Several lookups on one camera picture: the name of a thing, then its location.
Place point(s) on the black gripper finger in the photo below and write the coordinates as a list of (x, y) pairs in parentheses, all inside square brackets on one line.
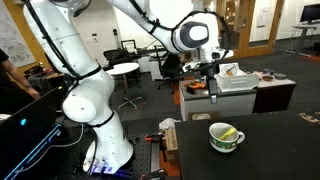
[(215, 93), (210, 87)]

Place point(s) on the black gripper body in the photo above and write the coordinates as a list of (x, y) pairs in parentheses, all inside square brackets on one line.
[(209, 70)]

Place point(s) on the yellow marker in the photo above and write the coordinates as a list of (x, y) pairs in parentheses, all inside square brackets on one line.
[(228, 134)]

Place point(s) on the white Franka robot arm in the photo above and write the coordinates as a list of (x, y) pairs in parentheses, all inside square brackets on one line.
[(86, 100)]

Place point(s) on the person bare forearm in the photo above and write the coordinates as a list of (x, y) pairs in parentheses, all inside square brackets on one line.
[(16, 74)]

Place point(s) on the white green ceramic cup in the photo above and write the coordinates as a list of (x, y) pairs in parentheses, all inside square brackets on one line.
[(225, 143)]

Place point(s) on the small blue cup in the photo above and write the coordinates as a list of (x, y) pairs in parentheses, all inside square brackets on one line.
[(266, 71)]

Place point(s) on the person hand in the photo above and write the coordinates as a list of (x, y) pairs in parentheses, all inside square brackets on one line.
[(34, 94)]

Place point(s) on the orange power tool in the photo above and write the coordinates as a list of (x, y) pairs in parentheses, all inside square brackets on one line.
[(195, 86)]

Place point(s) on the white plastic bin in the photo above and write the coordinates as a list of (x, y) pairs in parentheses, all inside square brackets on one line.
[(238, 81)]

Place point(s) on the open box white contents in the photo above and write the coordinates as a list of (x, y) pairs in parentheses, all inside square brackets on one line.
[(201, 116)]

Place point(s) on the wooden door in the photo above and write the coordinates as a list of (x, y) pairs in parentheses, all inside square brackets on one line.
[(250, 36)]

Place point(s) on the brown bowl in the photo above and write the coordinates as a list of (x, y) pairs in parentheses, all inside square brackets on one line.
[(267, 78)]

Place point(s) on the white plastic bag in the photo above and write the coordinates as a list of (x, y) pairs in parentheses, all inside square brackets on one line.
[(169, 124)]

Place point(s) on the dark brown low cabinet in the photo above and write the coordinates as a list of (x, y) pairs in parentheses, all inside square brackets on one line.
[(275, 98)]

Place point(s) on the gray bowl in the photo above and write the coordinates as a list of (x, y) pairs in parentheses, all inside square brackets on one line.
[(280, 76)]

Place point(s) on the small printed cardboard box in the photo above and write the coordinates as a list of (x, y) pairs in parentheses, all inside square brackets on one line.
[(171, 145)]

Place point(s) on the orange black clamp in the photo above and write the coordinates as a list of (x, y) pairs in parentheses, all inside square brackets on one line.
[(154, 137), (154, 174)]

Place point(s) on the white paper door sign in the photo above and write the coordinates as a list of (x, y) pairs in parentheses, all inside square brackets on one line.
[(263, 16)]

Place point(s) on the black mesh office chair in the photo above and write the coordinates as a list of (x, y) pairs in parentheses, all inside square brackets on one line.
[(116, 56)]

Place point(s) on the black optical breadboard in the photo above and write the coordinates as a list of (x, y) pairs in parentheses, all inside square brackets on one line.
[(141, 156)]

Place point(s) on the white desk metal legs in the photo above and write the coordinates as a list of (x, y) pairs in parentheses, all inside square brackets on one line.
[(305, 28)]

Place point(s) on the black monitor dark screen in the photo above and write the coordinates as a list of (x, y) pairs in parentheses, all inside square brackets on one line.
[(310, 12)]

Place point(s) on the black device blue lit edge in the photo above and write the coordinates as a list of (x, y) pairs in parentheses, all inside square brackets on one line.
[(36, 153)]

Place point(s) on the black computer case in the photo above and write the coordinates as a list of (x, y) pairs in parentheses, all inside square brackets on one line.
[(26, 133)]

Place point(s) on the person torso black shirt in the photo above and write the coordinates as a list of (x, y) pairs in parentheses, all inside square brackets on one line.
[(8, 96)]

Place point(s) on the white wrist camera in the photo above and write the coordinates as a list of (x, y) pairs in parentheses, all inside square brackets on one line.
[(190, 66)]

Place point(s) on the round white pedestal table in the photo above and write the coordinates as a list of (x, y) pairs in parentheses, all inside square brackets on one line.
[(124, 69)]

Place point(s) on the aluminium rail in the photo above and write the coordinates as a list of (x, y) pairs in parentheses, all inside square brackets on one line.
[(155, 158)]

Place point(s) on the white wall poster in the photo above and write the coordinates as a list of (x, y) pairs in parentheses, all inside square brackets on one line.
[(15, 36)]

